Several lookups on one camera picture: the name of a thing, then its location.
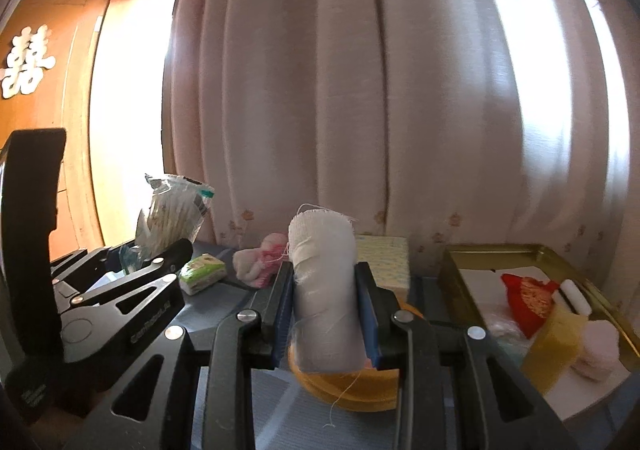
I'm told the pale yellow box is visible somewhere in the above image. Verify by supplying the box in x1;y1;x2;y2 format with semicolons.
354;235;410;303

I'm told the red embroidered pouch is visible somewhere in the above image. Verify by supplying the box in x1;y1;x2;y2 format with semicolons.
500;273;561;340

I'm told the cotton swab bag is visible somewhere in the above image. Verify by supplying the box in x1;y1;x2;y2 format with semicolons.
135;173;216;276

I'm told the gold metal tray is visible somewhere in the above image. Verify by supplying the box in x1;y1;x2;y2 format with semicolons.
440;243;635;423

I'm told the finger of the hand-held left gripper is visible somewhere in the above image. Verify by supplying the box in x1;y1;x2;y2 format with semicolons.
50;244;138;281
70;237;195;307

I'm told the small white roll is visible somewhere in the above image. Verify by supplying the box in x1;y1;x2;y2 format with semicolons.
551;279;593;317

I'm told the round yellow tin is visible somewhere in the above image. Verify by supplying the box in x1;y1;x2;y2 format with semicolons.
288;303;428;413

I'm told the green tissue pack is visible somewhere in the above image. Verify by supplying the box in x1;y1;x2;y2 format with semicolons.
178;253;227;296

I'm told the cream curtain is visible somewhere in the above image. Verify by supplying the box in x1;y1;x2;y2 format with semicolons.
162;0;633;276

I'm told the white tray liner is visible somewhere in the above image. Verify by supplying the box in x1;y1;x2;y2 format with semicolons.
457;266;628;423

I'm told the wooden wardrobe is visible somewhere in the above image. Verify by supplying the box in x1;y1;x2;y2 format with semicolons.
0;0;108;271

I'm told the white paper decoration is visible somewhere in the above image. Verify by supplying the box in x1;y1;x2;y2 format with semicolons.
0;24;56;100

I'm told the pink white cloth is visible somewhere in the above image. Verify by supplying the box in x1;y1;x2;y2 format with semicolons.
232;231;291;290

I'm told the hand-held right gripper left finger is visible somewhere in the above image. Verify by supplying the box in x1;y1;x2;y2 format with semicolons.
85;260;296;450

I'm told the yellow sponge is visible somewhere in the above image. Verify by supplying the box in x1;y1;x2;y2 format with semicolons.
520;303;586;393

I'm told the white gauze roll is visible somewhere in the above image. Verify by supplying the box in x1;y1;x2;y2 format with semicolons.
286;203;371;428

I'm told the pale teal plastic bag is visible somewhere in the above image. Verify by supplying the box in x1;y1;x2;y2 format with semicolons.
487;313;528;346

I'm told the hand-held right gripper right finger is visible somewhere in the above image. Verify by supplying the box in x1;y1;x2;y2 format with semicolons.
354;261;568;450

